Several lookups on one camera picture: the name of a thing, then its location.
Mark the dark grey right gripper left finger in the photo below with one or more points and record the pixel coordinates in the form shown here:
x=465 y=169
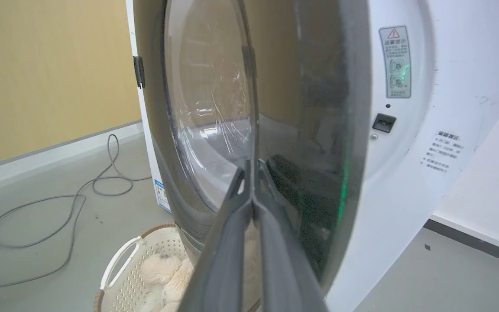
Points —
x=221 y=264

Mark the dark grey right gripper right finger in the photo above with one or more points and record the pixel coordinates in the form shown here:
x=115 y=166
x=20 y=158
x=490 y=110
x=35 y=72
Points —
x=284 y=264

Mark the dark round washing machine door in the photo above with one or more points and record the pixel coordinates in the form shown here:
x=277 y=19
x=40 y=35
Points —
x=310 y=108

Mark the black door latch socket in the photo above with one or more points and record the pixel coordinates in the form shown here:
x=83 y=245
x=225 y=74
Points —
x=383 y=123

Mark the white front-load washing machine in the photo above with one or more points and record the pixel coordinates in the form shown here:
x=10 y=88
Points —
x=427 y=164

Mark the black door hinge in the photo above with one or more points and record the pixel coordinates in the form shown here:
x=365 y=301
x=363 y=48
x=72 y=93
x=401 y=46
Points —
x=139 y=72

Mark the cream plush toy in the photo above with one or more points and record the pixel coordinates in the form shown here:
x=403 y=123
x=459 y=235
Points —
x=169 y=277

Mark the white perforated laundry basket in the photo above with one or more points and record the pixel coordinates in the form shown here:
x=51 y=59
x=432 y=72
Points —
x=137 y=277

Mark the blue energy label sticker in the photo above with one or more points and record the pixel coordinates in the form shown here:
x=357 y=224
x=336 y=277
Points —
x=162 y=196

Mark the grey warning label sticker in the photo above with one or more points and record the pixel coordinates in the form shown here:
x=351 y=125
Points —
x=395 y=60

